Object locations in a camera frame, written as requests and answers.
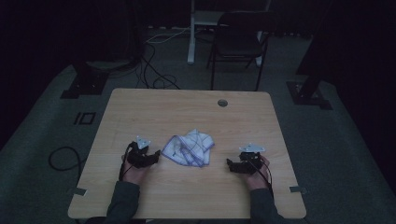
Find black stand with base plate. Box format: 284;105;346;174
286;0;333;111
60;60;110;100

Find black looped floor cable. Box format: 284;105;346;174
48;146;84;185

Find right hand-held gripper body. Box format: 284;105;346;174
233;142;266;175

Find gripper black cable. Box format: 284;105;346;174
247;159;275;199
118;141;138;182

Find white floor cable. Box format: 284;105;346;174
145;26;191;45

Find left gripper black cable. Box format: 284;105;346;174
118;141;138;182

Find person's right hand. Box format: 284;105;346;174
242;154;271;191

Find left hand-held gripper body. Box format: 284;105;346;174
125;134;157;169

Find grey round floor base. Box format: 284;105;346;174
85;59;133;71

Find person's left hand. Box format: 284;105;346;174
120;154;151;187

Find black tangled floor cables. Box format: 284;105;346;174
134;40;181;91

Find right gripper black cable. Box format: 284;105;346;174
247;159;275;199

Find black folding chair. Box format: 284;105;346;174
206;11;278;92

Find white cloth with blue edge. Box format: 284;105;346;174
161;128;216;168

